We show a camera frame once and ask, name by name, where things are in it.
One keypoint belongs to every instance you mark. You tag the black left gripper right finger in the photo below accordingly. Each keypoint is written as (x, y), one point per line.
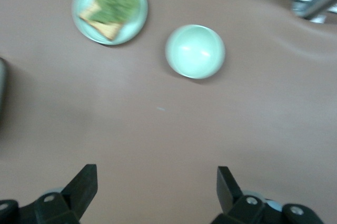
(242, 208)

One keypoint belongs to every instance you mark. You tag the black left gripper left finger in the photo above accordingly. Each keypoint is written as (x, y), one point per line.
(65, 203)

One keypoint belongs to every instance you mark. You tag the aluminium profile post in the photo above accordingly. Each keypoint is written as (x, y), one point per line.
(316, 8)

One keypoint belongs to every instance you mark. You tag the silver beige toaster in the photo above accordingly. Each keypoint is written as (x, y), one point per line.
(2, 89)

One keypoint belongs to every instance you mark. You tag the pale green plate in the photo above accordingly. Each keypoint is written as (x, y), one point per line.
(131, 31)

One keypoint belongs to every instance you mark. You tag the light brown bread slice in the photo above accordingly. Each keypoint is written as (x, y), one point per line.
(105, 27)

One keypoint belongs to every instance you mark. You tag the brown table cloth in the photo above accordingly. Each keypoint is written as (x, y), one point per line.
(158, 129)

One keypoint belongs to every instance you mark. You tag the pale green bowl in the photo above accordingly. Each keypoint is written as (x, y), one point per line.
(194, 52)

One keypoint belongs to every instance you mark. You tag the green lettuce leaf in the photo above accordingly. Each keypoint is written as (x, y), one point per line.
(116, 5)

